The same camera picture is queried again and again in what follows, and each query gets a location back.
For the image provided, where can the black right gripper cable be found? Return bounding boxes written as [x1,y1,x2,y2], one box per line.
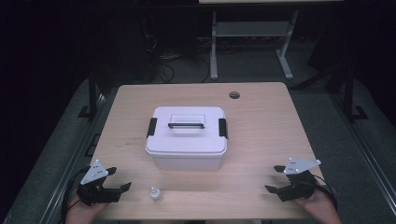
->
[311,173,339,213]

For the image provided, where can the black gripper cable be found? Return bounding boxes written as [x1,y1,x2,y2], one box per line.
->
[60,167,92,224]
[311,173,339,213]

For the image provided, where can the white plastic storage box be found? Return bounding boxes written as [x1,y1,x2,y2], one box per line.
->
[151,148,226,172]

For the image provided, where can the black metal stand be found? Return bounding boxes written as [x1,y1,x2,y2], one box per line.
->
[342,59,369,121]
[78,59,100,120]

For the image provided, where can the aluminium floor rail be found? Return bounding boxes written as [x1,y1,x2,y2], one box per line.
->
[328,91,396,216]
[38,92,108,224]

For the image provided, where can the white metal-framed table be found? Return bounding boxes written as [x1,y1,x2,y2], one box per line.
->
[198,0,344,80]

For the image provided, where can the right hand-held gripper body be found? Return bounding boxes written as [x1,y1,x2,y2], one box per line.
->
[277,157,322,203]

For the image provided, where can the person's right hand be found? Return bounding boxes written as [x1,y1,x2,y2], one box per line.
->
[293,188,344,224]

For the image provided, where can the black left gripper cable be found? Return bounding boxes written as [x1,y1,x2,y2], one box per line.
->
[60,167,92,224]

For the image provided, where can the black floor cables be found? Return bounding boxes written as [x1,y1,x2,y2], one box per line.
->
[146,32,213,84]

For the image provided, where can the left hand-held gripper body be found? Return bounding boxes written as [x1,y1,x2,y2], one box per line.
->
[76,159,121,206]

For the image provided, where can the person's left hand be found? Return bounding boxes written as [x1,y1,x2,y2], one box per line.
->
[64,195,108,224]

